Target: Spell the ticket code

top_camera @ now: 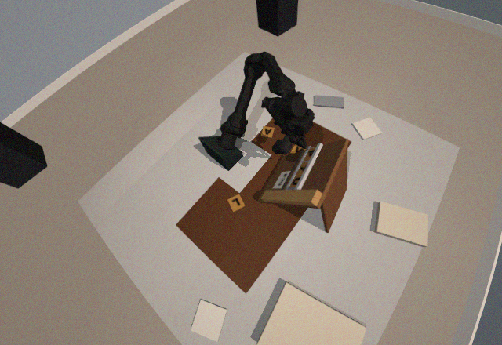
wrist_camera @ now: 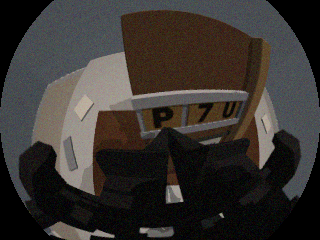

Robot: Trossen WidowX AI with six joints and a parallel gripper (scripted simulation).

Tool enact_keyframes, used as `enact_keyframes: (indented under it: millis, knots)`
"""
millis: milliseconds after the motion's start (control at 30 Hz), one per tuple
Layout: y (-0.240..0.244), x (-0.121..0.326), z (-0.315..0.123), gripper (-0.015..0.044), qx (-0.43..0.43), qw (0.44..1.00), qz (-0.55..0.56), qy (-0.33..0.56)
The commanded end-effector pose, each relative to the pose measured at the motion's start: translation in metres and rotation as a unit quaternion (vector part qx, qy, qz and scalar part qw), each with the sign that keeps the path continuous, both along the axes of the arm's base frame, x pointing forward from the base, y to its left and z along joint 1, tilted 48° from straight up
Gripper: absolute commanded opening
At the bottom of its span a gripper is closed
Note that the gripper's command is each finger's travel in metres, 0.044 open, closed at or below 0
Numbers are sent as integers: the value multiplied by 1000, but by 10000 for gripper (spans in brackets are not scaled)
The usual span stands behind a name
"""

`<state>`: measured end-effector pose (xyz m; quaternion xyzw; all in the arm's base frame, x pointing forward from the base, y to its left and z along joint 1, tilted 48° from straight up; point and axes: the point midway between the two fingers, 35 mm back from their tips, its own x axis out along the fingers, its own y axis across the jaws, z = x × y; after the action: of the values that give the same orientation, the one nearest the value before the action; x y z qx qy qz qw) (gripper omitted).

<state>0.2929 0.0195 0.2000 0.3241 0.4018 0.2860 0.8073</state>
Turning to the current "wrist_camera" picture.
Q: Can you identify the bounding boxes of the white paper ticket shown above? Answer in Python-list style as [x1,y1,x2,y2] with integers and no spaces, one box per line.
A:
[200,137,220,145]

